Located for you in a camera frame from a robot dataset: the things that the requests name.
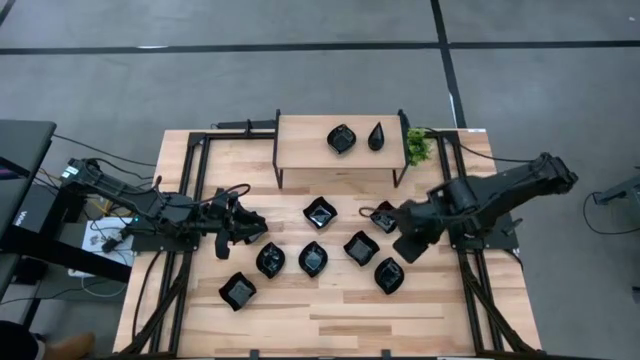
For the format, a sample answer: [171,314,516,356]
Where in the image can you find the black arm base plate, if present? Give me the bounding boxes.
[446,209,521,251]
[130,232,201,253]

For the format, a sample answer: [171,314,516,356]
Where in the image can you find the black desk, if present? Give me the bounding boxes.
[0,119,134,346]

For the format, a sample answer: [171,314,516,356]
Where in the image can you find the black floor cable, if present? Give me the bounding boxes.
[582,191,640,236]
[52,133,158,167]

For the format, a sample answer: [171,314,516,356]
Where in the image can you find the wooden riser shelf black legs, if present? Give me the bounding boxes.
[272,108,411,190]

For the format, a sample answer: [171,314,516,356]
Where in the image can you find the grey metal stand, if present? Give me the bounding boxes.
[592,167,640,217]

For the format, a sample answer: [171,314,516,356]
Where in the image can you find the black clamp handle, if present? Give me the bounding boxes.
[501,216,524,237]

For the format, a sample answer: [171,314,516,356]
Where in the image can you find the green potted plant white pot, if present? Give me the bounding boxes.
[406,127,435,167]

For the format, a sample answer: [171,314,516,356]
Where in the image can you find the black teardrop mini plate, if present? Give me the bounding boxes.
[367,121,387,153]

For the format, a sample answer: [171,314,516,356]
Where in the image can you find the black leaf shaped mini plate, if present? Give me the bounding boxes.
[255,241,287,280]
[375,257,407,296]
[298,240,330,279]

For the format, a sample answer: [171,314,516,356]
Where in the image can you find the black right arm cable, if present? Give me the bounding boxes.
[449,141,535,164]

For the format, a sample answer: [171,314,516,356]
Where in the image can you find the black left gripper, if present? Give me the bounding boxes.
[199,188,269,246]

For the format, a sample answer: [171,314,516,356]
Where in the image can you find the white paper sheet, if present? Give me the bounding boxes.
[82,217,135,266]

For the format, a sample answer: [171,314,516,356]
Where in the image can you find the black computer box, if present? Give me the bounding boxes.
[12,183,64,234]

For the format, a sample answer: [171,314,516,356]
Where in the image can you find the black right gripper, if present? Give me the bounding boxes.
[380,197,449,244]

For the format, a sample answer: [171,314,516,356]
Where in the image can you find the black square wavy mini plate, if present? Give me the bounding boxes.
[368,199,401,235]
[342,229,381,268]
[217,271,258,313]
[243,227,270,246]
[302,195,339,231]

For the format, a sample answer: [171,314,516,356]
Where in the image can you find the black square dish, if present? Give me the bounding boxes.
[326,123,358,155]

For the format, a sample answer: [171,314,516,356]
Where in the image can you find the black aluminium rail frame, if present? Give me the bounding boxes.
[117,130,277,359]
[433,129,544,357]

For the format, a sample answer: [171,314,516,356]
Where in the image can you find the black mount bar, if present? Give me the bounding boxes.
[214,118,277,131]

